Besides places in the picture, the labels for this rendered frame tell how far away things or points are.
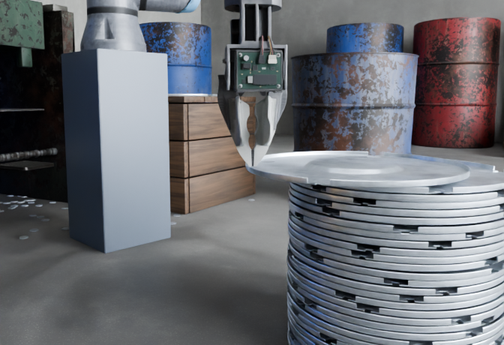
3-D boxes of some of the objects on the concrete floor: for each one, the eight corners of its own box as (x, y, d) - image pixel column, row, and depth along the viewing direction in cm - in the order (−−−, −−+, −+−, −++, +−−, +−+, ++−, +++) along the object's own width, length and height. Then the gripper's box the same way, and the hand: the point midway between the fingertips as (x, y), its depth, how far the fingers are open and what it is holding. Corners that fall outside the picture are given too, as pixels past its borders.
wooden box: (256, 193, 175) (256, 96, 171) (185, 214, 143) (183, 96, 139) (173, 183, 197) (172, 97, 193) (97, 199, 165) (93, 96, 161)
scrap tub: (421, 192, 178) (427, 59, 173) (401, 217, 141) (407, 49, 135) (313, 183, 197) (314, 63, 191) (270, 203, 160) (271, 55, 154)
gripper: (217, -12, 55) (219, 174, 57) (296, -11, 56) (295, 172, 58) (215, 3, 63) (217, 164, 66) (284, 4, 64) (283, 163, 67)
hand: (251, 156), depth 65 cm, fingers closed, pressing on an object
